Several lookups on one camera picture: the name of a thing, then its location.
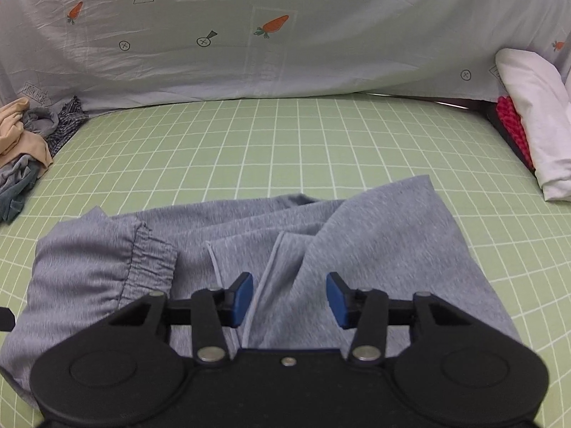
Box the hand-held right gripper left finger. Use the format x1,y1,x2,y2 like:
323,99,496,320
109,271,255,362

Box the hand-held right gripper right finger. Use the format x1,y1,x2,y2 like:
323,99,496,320
325,271,474,361

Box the grey pants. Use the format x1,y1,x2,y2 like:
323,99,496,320
0,176,522,411

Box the grey-green velvet cloth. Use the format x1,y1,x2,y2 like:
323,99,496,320
0,154,42,224

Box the green grid mat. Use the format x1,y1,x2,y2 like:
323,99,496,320
0,96,571,428

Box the beige cloth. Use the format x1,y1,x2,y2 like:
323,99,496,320
0,97,54,171

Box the grey crumpled cloth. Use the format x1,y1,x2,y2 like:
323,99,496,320
22,108,61,137

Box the dark striped cloth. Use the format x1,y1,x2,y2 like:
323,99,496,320
47,96,90,158

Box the white carrot-print sheet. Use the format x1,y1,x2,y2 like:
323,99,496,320
0,0,571,114

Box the red knitted cloth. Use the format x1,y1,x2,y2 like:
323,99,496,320
496,96,536,170

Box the white folded cloth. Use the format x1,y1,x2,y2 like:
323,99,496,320
495,48,571,201

